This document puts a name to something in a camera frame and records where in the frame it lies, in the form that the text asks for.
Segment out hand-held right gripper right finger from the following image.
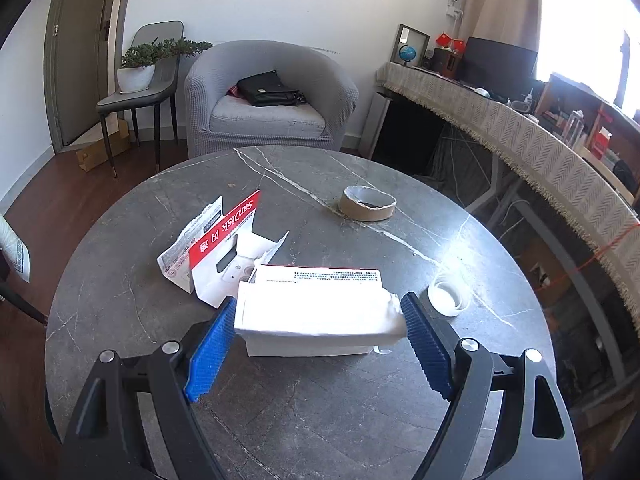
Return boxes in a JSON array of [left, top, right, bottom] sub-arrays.
[[401, 292, 583, 480]]

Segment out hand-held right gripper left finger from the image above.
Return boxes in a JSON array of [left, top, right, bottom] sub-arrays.
[[60, 296, 237, 480]]

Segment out white tape roll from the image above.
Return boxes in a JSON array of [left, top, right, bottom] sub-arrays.
[[428, 280, 468, 317]]

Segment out red white card packaging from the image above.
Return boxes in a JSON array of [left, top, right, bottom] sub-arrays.
[[187, 190, 291, 309]]

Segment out torn white plastic packaging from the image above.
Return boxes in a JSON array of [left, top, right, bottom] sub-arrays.
[[156, 196, 223, 293]]

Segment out round grey stone table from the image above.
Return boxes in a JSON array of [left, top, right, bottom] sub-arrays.
[[44, 146, 557, 480]]

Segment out white printed cardboard box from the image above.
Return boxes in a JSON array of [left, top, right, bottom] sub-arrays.
[[248, 265, 385, 287]]

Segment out small brown cardboard tape core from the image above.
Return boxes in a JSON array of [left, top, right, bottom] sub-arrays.
[[341, 185, 397, 222]]

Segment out dark table leg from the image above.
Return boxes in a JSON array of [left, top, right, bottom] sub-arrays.
[[0, 280, 48, 326]]

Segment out white board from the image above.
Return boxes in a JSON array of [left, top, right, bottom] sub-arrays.
[[357, 91, 393, 158]]

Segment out beige fringed desk cloth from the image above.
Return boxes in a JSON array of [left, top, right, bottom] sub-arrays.
[[375, 61, 640, 333]]

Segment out grey armchair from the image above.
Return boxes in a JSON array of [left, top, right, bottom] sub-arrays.
[[185, 40, 359, 158]]

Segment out grey dining chair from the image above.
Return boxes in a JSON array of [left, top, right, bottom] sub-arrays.
[[96, 21, 183, 178]]

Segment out black handbag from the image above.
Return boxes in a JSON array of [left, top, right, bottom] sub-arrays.
[[236, 70, 307, 107]]

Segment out brown wooden box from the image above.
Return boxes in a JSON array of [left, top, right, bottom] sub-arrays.
[[432, 47, 460, 79]]

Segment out wooden desk shelf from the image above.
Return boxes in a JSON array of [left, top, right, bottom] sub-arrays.
[[535, 72, 640, 181]]

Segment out potted plant white pot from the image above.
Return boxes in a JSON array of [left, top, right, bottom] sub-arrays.
[[116, 36, 213, 94]]

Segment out black monitor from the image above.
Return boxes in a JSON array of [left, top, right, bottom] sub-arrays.
[[457, 36, 540, 96]]

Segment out small red flags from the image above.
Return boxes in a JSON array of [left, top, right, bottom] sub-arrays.
[[436, 32, 466, 53]]

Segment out grey door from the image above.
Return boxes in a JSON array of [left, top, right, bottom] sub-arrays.
[[44, 0, 132, 153]]

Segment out beige curtain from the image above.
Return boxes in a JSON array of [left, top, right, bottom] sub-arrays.
[[462, 0, 543, 51]]

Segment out wooden picture frame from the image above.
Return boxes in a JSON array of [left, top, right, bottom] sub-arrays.
[[392, 24, 431, 68]]

